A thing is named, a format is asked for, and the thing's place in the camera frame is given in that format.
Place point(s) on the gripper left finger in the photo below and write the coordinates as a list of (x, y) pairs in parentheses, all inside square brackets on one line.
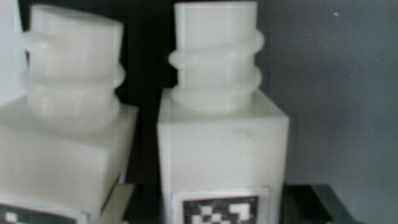
[(113, 215)]

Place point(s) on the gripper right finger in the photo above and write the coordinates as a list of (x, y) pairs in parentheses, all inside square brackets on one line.
[(314, 206)]

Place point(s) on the white table leg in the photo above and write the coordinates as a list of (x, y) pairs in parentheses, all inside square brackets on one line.
[(67, 124), (223, 127)]

